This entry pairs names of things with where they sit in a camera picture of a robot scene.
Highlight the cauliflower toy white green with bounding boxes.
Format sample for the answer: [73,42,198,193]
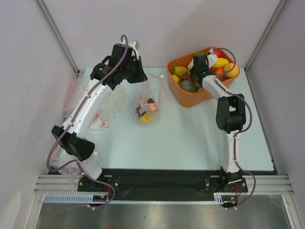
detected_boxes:
[187,60,193,74]

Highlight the clear zip top bag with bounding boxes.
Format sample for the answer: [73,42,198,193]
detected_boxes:
[135,73,168,124]

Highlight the yellow mango toy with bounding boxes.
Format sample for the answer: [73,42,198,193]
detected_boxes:
[212,58,229,69]

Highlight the dark chestnut toy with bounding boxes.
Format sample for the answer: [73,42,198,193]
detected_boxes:
[136,106,145,117]

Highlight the pink peach toy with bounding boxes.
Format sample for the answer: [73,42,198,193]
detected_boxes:
[147,98,158,112]

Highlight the yellow lemon toy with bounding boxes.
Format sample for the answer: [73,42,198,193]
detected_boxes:
[140,113,153,124]

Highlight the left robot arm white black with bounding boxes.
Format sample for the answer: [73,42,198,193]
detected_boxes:
[51,41,147,191]

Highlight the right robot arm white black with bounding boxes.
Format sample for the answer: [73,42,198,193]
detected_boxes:
[190,53,246,191]

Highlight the orange plastic food bin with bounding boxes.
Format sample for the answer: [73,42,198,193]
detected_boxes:
[166,47,240,107]

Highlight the pile of spare zip bags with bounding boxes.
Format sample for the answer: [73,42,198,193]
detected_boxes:
[62,79,129,130]

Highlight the red grape bunch toy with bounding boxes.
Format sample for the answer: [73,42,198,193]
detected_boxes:
[180,74,193,82]

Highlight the orange tangerine toy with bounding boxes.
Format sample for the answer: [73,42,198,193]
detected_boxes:
[214,68,225,77]

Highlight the papaya toy yellow green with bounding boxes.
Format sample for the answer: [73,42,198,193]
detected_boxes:
[172,66,188,77]

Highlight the red strawberry toy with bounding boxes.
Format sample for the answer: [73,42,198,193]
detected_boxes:
[213,49,223,58]

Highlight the green cantaloupe toy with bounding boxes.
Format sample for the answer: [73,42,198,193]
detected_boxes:
[179,80,199,93]

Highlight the yellow peach toy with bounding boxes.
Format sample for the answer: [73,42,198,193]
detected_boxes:
[224,63,239,78]

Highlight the right aluminium frame post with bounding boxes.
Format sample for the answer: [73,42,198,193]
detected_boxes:
[244,0,288,72]

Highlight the aluminium frame post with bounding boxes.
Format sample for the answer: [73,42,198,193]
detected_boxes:
[244,0,288,72]
[34,0,80,76]

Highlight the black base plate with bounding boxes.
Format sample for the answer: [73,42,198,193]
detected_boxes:
[47,168,278,202]

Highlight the left aluminium frame post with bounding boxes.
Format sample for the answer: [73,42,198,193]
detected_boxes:
[34,0,80,76]

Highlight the white cable duct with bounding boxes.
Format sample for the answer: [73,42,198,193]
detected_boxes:
[43,193,237,206]

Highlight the aluminium front rail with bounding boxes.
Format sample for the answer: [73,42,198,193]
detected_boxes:
[34,175,294,195]

